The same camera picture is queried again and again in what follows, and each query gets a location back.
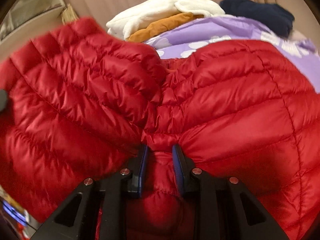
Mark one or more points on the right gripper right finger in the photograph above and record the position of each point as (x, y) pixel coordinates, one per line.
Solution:
(224, 207)

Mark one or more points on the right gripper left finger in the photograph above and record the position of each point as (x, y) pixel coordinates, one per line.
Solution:
(96, 208)

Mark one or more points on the red quilted down jacket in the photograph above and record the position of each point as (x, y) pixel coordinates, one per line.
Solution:
(81, 102)

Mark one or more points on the beige tassel bundle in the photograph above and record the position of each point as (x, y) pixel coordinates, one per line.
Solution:
(68, 15)

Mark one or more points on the orange folded garment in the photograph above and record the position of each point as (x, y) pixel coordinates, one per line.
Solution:
(160, 26)

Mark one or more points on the purple floral bed sheet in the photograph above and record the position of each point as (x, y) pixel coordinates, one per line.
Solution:
(182, 41)

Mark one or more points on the white fleece garment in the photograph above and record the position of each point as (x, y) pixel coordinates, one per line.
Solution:
(127, 22)

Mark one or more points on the navy blue folded garment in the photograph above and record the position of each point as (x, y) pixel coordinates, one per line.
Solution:
(275, 17)

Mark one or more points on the white wall shelf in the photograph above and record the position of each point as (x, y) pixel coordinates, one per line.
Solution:
(27, 19)

